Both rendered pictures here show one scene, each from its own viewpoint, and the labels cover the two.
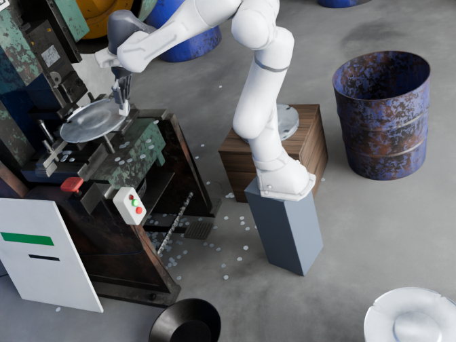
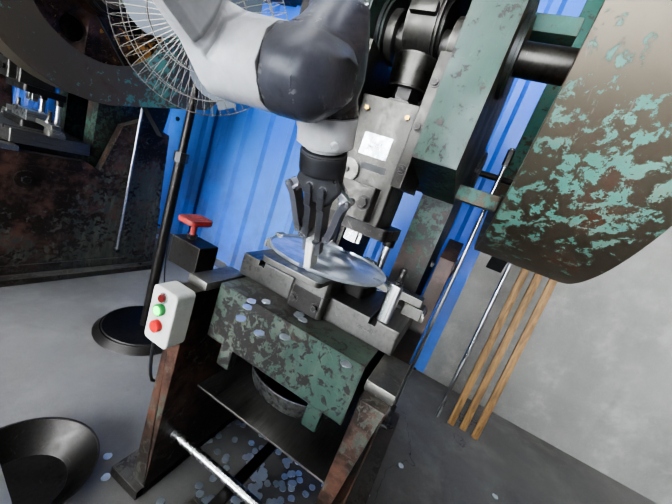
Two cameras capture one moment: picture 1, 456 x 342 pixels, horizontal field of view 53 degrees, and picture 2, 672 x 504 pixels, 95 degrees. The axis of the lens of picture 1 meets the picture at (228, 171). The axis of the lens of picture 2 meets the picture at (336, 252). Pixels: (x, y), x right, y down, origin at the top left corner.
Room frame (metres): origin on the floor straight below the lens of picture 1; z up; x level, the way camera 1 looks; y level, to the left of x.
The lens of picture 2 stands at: (1.49, -0.29, 0.97)
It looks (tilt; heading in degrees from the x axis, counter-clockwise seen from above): 13 degrees down; 78
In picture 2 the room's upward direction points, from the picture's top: 20 degrees clockwise
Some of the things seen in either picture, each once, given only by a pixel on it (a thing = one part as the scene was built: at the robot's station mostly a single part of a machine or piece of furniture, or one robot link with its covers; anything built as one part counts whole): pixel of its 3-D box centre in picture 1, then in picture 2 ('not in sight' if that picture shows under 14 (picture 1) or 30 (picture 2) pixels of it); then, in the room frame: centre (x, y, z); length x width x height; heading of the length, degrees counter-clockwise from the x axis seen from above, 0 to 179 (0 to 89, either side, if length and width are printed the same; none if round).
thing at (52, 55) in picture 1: (45, 63); (376, 160); (1.68, 0.49, 1.04); 0.17 x 0.15 x 0.30; 57
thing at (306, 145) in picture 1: (276, 154); not in sight; (1.80, -0.26, 0.18); 0.40 x 0.38 x 0.35; 55
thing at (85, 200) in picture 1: (92, 207); (189, 272); (1.31, 0.50, 0.62); 0.10 x 0.06 x 0.20; 147
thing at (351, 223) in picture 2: (60, 104); (358, 226); (1.70, 0.53, 0.86); 0.20 x 0.16 x 0.05; 147
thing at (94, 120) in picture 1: (95, 119); (329, 257); (1.63, 0.42, 0.78); 0.29 x 0.29 x 0.01
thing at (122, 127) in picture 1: (112, 132); (310, 285); (1.60, 0.38, 0.72); 0.25 x 0.14 x 0.14; 57
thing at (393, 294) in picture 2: not in sight; (390, 301); (1.78, 0.33, 0.75); 0.03 x 0.03 x 0.10; 57
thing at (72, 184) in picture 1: (75, 190); (193, 231); (1.30, 0.51, 0.72); 0.07 x 0.06 x 0.08; 57
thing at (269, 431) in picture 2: (117, 202); (298, 390); (1.70, 0.54, 0.31); 0.43 x 0.42 x 0.01; 147
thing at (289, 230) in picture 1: (286, 220); not in sight; (1.31, -0.16, 0.23); 0.18 x 0.18 x 0.45; 42
